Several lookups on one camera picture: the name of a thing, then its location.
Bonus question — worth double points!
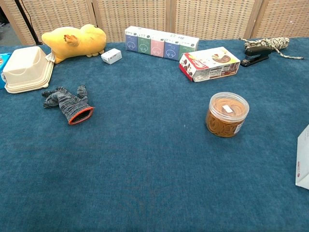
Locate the black gray knit glove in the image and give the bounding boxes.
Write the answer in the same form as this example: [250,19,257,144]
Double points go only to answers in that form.
[41,84,95,126]

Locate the blue tablecloth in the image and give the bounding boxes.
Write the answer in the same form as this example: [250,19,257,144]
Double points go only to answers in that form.
[0,37,309,232]

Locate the clear jar of rubber bands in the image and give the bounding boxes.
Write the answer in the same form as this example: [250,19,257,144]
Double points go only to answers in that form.
[205,91,250,139]

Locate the small white box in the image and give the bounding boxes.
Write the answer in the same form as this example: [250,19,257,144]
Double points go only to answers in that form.
[100,48,123,65]

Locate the multicolour tissue pack bundle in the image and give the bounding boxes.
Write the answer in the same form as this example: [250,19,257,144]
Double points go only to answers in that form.
[124,26,200,61]

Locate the red white chocolate pie box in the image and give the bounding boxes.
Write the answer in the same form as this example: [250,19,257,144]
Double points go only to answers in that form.
[179,46,241,83]

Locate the yellow plush duck toy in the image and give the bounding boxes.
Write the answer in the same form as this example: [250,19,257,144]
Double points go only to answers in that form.
[41,24,107,64]

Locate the woven wooden folding screen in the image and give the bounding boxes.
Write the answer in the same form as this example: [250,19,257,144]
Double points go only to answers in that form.
[0,0,309,46]

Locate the black stapler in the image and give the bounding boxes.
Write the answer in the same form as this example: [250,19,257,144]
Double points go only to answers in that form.
[240,46,273,68]

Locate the beige plastic lunch container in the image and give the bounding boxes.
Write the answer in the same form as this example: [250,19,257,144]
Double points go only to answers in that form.
[2,45,55,94]

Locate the white paper box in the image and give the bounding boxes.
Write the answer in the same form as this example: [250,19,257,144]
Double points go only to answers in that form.
[295,125,309,190]

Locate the light blue box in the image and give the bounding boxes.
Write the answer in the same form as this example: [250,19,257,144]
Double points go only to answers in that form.
[0,52,12,89]

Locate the black tripod pole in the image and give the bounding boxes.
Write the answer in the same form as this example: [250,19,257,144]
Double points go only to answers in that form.
[14,0,43,45]

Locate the camouflage rope bundle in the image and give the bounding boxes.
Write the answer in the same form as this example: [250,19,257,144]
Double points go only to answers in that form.
[239,36,305,60]

